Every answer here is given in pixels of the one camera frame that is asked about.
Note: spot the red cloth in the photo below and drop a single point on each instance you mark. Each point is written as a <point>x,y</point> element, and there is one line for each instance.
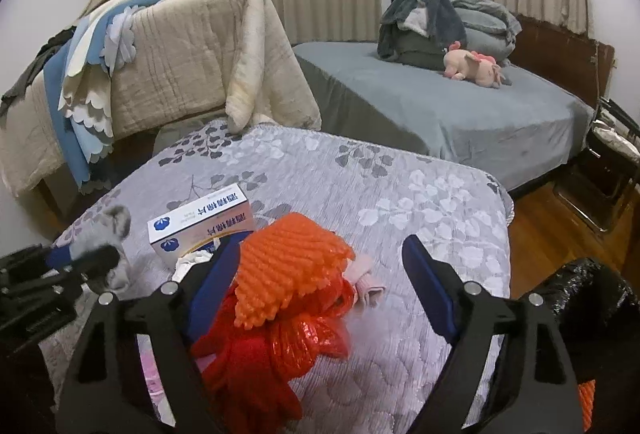
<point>246,392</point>

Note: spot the orange spiky foam mat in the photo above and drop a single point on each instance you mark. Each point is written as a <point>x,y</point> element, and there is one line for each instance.
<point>290,258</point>

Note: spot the pink face mask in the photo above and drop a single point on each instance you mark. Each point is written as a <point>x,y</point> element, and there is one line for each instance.
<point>154,382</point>

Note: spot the dark wooden headboard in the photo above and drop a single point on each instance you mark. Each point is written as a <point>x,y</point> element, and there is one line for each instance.
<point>579,64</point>

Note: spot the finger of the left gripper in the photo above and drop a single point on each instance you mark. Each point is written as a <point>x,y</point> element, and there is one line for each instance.
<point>96,261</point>

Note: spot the folded grey duvet pile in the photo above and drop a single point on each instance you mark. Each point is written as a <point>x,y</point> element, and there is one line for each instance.
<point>491,29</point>

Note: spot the bed with grey-blue sheet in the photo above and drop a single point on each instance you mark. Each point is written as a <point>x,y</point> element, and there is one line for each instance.
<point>517,132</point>

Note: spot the grey floral quilted mattress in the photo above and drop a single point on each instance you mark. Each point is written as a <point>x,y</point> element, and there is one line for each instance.
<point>373,197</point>

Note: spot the red plastic bag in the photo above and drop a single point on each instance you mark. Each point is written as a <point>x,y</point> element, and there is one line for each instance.
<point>310,327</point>

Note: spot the pink plush pig toy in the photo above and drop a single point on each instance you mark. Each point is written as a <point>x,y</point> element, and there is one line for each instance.
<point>466,65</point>

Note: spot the black trash bag bin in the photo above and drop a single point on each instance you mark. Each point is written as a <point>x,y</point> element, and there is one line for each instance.
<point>597,315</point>

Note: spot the beige quilted blanket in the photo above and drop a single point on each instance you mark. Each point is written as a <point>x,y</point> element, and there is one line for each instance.
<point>192,56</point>

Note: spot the blue white scalloped blanket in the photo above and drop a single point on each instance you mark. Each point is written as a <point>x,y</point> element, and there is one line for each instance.
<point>78,84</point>

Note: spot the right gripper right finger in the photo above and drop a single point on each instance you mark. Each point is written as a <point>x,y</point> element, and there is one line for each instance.
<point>508,370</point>

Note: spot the white alcohol pads box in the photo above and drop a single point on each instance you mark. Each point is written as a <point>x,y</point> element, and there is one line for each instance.
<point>191,226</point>

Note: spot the black folding chair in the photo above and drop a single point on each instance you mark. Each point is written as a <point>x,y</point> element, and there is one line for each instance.
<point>598,183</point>

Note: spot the pink sock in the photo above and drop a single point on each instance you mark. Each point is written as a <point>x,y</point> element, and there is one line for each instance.
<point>359,273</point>

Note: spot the dark teal fleece blanket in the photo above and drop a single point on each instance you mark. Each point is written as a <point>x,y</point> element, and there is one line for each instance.
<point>435,20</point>

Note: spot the grey sock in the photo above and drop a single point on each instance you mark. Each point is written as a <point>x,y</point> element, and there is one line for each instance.
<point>110,228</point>

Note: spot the dark grey clothes pile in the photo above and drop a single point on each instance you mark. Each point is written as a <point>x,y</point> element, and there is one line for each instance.
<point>26,78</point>

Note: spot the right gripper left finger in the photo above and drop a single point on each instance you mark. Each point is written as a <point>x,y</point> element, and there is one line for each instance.
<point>105,389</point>

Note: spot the white tissue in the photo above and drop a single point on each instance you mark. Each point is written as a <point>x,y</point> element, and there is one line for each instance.
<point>186,262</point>

